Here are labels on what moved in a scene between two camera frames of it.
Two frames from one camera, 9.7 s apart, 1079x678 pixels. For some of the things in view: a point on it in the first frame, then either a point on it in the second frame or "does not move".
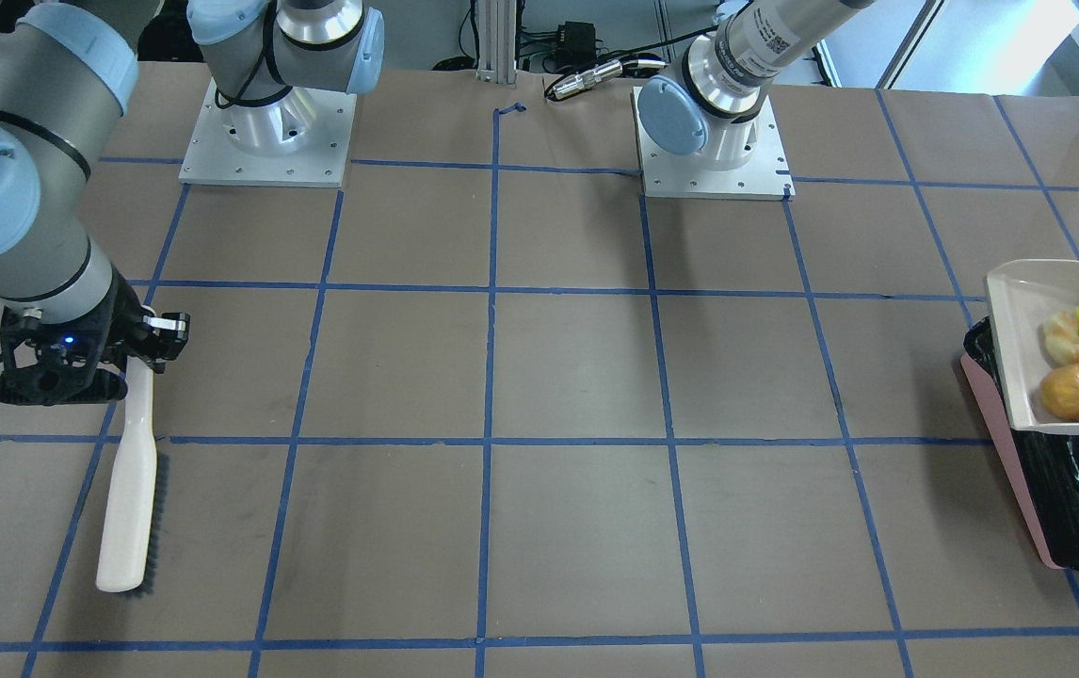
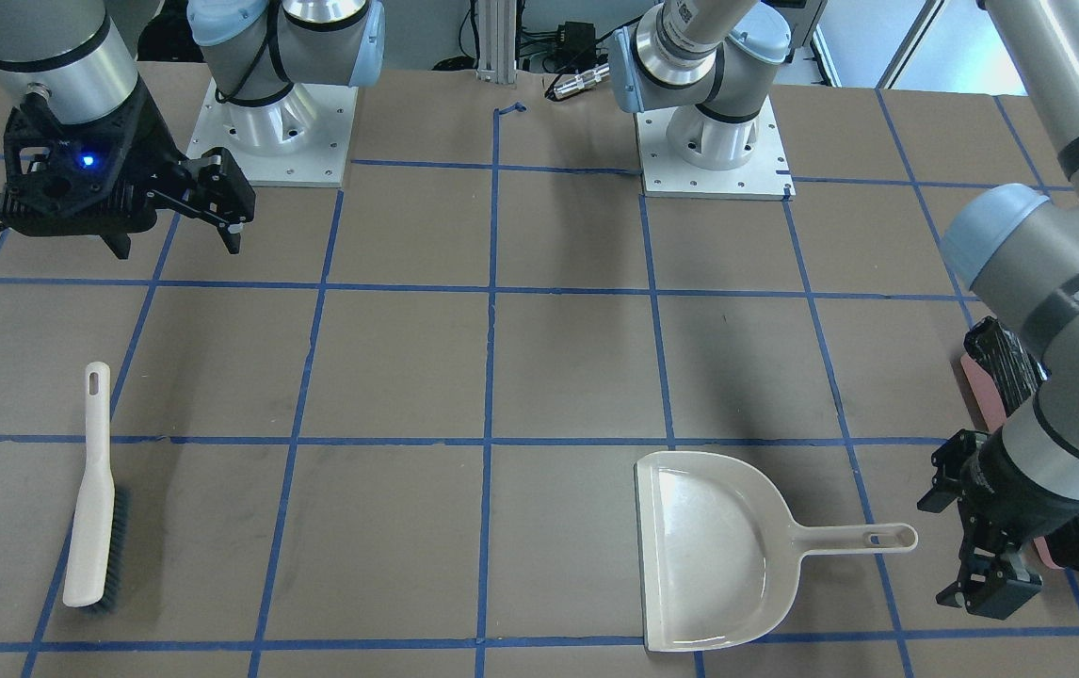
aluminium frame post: [496, 58] does not move
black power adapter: [577, 43] does not move
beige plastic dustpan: [1022, 296] to [720, 556]
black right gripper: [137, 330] to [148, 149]
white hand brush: [131, 543] to [100, 553]
